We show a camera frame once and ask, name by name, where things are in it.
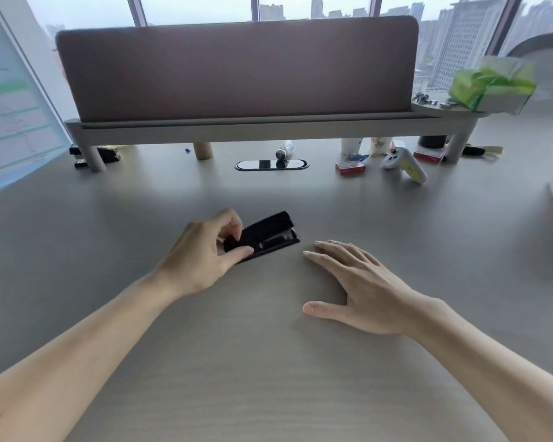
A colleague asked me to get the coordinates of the person's right hand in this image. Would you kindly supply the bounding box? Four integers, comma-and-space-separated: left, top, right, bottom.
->
302, 240, 436, 337

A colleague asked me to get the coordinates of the person's left hand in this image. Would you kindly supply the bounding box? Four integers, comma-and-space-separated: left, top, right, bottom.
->
158, 208, 255, 300

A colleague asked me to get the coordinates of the black stapler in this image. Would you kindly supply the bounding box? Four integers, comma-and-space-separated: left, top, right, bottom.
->
222, 211, 300, 264

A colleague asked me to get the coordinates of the person's left forearm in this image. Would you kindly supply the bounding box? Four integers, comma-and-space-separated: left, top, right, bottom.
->
0, 270, 181, 442

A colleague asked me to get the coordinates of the person's right forearm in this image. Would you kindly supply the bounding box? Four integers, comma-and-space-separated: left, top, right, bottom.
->
398, 297, 553, 442

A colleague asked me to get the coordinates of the white game controller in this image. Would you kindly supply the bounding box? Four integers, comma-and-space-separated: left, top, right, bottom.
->
382, 146, 427, 184

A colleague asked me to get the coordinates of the black device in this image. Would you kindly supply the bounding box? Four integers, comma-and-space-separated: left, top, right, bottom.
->
69, 145, 121, 169

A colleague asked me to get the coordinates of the pile of small metal parts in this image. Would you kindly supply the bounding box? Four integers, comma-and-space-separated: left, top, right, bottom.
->
413, 93, 459, 108

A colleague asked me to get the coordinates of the brown desk divider panel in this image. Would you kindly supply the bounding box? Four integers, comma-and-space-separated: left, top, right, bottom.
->
56, 16, 419, 123

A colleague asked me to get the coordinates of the green tissue pack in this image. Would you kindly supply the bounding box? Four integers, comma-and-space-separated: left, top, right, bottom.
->
448, 56, 537, 116

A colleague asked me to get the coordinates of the computer monitor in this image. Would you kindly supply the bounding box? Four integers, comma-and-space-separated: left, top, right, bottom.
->
0, 0, 73, 203

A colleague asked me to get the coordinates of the white chair back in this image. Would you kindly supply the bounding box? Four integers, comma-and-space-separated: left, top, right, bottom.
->
505, 31, 553, 103

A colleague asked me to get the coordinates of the black oval cable grommet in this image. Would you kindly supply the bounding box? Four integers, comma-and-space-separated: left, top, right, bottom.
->
234, 159, 310, 172

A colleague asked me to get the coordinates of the grey desk shelf frame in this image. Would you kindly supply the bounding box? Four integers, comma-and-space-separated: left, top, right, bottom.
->
65, 99, 493, 173

